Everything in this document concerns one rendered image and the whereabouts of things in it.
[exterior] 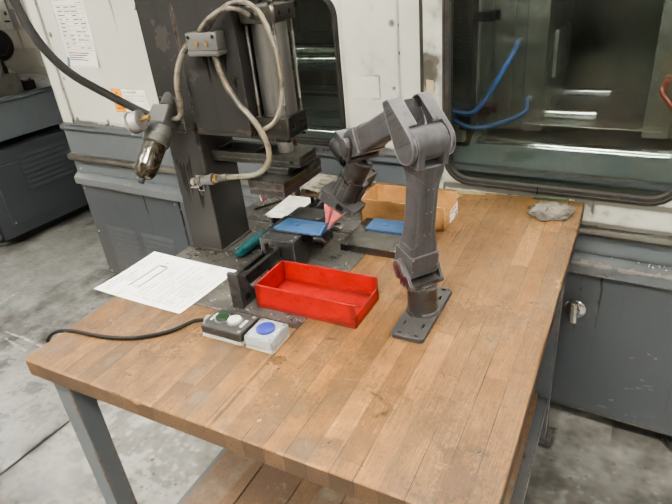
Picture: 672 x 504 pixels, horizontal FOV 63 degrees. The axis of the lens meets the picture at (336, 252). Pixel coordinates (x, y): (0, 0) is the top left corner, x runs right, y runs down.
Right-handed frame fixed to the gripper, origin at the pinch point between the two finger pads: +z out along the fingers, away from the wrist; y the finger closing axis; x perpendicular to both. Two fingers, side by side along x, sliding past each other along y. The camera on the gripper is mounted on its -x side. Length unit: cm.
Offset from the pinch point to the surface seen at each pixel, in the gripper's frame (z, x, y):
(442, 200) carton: -5.4, -36.4, -16.9
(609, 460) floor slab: 48, -55, -110
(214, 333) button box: 14.5, 36.7, 1.3
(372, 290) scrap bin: -0.4, 11.8, -19.2
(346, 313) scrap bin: -0.3, 23.4, -18.5
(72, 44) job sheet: 48, -70, 166
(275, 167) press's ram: -7.4, 4.2, 17.1
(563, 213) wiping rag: -19, -42, -46
